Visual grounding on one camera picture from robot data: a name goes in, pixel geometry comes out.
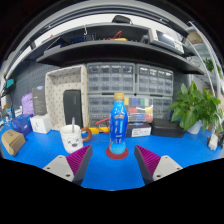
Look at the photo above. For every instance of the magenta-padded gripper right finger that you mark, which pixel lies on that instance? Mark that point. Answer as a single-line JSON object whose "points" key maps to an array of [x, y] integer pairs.
{"points": [[165, 166]]}

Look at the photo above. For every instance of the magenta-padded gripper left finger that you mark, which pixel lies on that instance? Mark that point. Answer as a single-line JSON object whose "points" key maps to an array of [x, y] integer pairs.
{"points": [[61, 166]]}

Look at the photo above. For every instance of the blue drink bottle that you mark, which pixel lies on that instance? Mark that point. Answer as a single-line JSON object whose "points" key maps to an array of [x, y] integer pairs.
{"points": [[118, 126]]}

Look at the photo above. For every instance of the white mug with face print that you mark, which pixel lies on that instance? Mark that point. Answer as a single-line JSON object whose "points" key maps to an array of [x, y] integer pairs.
{"points": [[71, 141]]}

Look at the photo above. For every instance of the black flat case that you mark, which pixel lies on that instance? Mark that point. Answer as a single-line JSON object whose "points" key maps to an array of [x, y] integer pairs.
{"points": [[168, 128]]}

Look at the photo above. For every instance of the metal spoon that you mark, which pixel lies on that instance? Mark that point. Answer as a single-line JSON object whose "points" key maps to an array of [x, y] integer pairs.
{"points": [[73, 125]]}

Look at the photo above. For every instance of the black box with white label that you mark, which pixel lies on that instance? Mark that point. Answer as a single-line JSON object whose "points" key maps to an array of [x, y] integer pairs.
{"points": [[139, 130]]}

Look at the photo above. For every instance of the small white box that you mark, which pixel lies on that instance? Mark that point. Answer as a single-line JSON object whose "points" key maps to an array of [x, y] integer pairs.
{"points": [[40, 124]]}

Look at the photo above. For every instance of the flat round red coaster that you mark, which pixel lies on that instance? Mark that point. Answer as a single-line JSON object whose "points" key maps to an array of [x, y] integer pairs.
{"points": [[116, 156]]}

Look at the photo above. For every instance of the white adapter block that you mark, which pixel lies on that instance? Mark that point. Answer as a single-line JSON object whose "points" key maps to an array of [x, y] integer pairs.
{"points": [[213, 142]]}

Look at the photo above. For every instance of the yellow multimeter with red leads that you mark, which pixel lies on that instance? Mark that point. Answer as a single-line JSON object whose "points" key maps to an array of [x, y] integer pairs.
{"points": [[100, 128]]}

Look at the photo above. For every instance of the brown cardboard box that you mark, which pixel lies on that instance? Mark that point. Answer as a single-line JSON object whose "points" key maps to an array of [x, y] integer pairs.
{"points": [[12, 142]]}

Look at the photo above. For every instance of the blue box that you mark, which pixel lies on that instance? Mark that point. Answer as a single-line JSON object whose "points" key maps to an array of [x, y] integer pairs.
{"points": [[20, 124]]}

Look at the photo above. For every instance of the black flat device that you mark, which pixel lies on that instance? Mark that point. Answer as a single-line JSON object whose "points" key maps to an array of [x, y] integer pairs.
{"points": [[73, 108]]}

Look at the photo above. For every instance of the clear box of coloured parts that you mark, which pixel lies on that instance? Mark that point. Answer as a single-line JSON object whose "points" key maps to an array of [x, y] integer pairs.
{"points": [[140, 110]]}

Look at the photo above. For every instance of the black stand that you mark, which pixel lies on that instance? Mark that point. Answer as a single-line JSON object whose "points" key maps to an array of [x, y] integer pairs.
{"points": [[221, 139]]}

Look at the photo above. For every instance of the green plant in white pot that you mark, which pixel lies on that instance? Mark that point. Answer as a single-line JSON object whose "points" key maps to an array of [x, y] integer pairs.
{"points": [[191, 110]]}

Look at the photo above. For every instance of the cream dotted storage basket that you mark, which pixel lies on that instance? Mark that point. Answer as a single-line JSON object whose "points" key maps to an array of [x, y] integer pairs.
{"points": [[55, 100]]}

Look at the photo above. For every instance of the dark grey flat box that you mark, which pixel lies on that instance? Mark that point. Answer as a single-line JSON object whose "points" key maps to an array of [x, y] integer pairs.
{"points": [[39, 100]]}

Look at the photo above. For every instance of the purple bag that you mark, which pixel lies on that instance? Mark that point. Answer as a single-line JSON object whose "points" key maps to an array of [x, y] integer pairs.
{"points": [[27, 105]]}

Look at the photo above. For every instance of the white shelf unit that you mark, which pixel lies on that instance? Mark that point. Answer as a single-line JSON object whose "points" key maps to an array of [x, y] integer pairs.
{"points": [[208, 56]]}

